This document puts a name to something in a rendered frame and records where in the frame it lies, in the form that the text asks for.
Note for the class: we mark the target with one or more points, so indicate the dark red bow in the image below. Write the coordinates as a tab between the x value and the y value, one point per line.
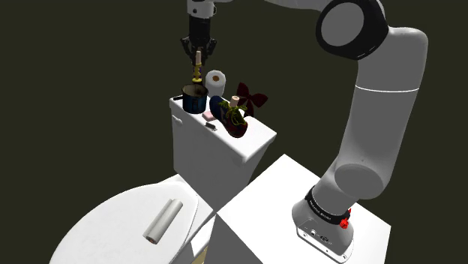
252	98

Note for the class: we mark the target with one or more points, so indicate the small grey black block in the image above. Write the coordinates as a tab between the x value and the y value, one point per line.
210	126

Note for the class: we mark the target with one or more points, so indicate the yellow purple candlestick with candle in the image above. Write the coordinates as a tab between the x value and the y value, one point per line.
197	71

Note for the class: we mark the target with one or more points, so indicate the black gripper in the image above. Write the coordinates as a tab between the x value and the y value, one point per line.
199	29

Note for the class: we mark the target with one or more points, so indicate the white toilet paper roll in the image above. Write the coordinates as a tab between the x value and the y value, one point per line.
215	84

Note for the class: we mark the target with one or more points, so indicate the grey paper towel roll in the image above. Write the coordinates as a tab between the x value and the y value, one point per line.
162	221

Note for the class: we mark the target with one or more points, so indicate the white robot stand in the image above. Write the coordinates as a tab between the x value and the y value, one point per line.
263	219

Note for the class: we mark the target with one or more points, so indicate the pink soap bar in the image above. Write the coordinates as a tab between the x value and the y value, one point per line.
208	116

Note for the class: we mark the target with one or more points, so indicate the small beige cylinder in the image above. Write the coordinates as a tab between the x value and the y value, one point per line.
234	101

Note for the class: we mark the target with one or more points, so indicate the blue pot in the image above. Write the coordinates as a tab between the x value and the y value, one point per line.
194	100

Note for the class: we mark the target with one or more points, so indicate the blue red shoe yellow laces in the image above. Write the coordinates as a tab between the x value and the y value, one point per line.
228	120

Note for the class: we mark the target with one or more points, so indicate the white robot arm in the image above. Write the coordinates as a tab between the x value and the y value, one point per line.
384	120

